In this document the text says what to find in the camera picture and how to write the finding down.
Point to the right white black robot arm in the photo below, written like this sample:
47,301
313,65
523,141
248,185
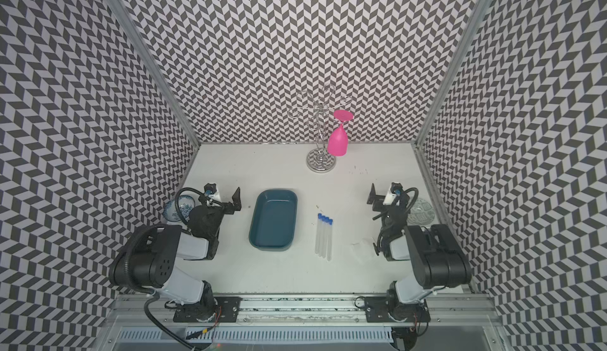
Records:
437,260

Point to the teal rectangular plastic tray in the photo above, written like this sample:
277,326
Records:
274,220

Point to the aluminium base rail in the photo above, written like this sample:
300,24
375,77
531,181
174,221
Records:
280,321

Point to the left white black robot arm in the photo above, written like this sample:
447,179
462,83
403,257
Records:
147,262

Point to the chrome wire glass rack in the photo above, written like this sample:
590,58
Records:
318,108

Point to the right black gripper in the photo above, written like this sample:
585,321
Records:
383,204

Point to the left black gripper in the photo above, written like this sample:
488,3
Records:
223,203

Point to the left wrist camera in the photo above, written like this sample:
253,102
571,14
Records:
212,195

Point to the blue patterned small bowl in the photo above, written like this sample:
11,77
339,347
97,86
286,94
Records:
185,204

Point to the blue capped test tube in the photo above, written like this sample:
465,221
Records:
323,237
328,238
318,234

